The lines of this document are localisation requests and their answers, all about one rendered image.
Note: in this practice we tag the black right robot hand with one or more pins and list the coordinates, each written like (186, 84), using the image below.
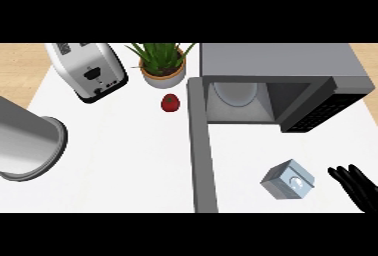
(358, 189)

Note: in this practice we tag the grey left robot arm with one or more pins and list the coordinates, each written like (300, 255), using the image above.
(26, 143)

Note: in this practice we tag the pale blue milk carton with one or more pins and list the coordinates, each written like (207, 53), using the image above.
(288, 182)

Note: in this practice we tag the grey microwave door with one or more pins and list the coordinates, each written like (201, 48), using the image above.
(201, 146)

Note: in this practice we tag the grey microwave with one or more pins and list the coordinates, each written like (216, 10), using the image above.
(285, 80)

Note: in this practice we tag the red tomato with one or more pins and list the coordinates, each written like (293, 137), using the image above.
(170, 102)

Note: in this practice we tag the green potted plant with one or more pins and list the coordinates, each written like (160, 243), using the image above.
(161, 66)

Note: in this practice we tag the white and black toaster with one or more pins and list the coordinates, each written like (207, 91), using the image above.
(89, 70)

